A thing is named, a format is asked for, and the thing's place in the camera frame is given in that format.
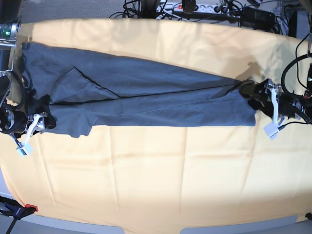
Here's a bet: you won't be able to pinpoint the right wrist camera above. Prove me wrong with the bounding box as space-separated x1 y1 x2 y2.
16 144 33 157

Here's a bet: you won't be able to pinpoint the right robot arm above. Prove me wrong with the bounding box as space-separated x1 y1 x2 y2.
0 0 56 135

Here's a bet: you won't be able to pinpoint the black power adapter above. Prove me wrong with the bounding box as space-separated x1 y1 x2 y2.
242 7 275 23

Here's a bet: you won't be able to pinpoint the blue-grey T-shirt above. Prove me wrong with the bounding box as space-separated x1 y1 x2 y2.
19 42 255 137

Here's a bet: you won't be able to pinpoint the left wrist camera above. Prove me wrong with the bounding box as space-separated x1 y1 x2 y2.
264 122 279 140

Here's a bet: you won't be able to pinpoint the tangled black cables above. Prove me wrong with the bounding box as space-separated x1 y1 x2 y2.
108 0 186 20

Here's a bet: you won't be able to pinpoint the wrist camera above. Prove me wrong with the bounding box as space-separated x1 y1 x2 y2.
264 122 279 140
16 144 33 157

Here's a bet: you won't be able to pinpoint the blue red table clamp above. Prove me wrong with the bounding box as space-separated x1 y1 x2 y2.
0 196 38 234

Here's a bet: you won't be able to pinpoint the yellow table cloth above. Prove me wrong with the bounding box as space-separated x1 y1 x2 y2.
0 19 312 234

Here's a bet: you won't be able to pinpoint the white power strip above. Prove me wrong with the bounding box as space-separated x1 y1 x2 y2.
156 1 241 19

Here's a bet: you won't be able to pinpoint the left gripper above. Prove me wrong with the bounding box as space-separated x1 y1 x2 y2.
239 79 307 119

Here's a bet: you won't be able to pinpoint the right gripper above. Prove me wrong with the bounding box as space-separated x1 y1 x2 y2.
0 95 56 134

